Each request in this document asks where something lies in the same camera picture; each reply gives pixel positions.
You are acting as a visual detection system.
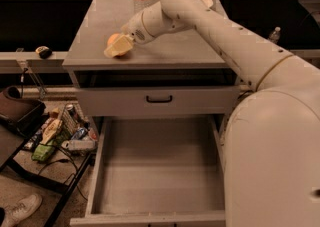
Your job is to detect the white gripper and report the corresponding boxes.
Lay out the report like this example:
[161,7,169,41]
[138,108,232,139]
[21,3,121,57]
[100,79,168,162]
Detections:
[104,11,154,58]

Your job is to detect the orange fruit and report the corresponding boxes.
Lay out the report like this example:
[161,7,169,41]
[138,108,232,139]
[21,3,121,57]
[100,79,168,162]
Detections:
[107,33,120,46]

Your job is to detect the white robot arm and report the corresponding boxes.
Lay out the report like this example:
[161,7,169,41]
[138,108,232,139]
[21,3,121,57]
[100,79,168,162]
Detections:
[104,0,320,227]

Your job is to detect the grey drawer cabinet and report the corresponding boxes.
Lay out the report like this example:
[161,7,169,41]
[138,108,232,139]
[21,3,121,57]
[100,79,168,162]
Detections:
[63,0,240,99]

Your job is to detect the closed grey top drawer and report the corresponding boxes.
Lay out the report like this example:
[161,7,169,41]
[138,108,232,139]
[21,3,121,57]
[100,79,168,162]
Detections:
[76,86,239,118]

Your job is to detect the open grey middle drawer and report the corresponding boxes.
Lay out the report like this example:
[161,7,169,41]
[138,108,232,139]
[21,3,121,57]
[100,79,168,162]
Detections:
[70,116,226,227]

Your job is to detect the black yellow tape measure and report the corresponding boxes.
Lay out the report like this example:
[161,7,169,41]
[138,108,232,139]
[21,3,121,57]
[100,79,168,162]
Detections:
[35,46,52,59]

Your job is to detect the white ceramic bowl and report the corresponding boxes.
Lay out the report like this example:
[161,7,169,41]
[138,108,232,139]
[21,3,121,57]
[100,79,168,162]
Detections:
[202,0,214,8]

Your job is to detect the green snack bag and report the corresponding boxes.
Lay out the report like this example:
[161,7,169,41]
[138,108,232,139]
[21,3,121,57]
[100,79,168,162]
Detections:
[31,140,56,163]

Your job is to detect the white sneaker lower left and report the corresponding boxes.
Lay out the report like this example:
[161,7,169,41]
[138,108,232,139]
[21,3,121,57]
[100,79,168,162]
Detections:
[0,194,42,227]

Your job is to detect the black drawer handle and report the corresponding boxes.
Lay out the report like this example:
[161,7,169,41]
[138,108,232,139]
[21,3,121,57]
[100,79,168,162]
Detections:
[145,95,173,104]

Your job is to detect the wire basket of snacks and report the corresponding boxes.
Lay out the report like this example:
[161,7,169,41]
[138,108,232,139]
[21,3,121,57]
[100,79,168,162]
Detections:
[40,103,97,153]

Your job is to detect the small water bottle on rail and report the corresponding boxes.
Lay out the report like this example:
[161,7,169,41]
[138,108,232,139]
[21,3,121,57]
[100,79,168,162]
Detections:
[268,27,281,44]

